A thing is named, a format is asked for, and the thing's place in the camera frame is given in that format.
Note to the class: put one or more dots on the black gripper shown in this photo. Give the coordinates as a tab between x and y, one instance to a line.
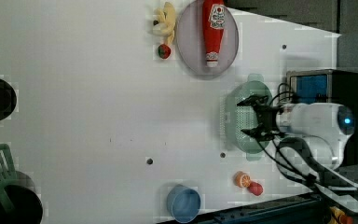
265	115

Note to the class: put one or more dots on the green plastic strainer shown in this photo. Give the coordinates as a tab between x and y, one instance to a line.
236	118

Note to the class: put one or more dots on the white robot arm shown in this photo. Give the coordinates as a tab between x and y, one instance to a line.
309	142

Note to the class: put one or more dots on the black toaster oven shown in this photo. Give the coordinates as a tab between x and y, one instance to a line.
330	86

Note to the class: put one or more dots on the orange slice toy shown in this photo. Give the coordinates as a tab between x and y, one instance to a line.
242	180

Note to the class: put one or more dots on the large red strawberry toy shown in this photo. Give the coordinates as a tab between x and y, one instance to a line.
255	188

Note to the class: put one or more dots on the grey round plate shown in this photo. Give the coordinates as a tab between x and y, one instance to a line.
190	43

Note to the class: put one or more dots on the red plush ketchup bottle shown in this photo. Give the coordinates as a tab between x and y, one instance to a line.
213	25

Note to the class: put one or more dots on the blue plastic cup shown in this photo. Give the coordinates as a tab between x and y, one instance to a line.
183	203

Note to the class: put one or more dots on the yellow plush banana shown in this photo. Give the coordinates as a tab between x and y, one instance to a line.
165	22

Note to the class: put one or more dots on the black round pan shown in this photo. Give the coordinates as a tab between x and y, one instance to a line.
28	208

